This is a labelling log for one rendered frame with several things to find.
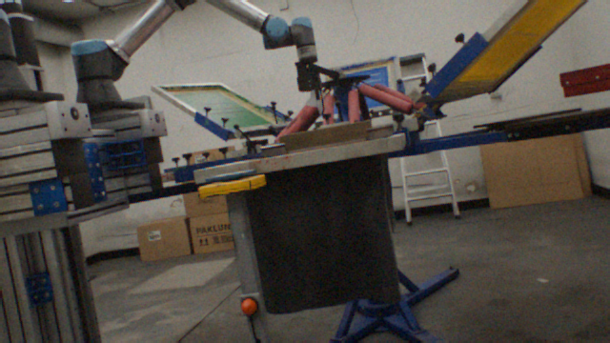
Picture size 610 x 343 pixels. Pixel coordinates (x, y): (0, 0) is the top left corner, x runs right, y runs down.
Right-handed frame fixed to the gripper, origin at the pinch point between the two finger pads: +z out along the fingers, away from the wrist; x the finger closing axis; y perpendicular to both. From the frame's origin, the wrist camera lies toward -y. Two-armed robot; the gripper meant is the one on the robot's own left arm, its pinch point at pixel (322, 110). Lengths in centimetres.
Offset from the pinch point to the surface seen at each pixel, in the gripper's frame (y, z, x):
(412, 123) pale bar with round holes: -31.7, 10.7, -20.6
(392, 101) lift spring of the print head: -24, -1, -60
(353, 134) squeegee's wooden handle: -9.9, 11.0, 1.3
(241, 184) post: 8, 18, 85
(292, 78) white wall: 94, -67, -412
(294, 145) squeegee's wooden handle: 12.7, 11.0, 1.7
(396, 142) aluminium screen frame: -27, 15, 61
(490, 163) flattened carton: -103, 66, -404
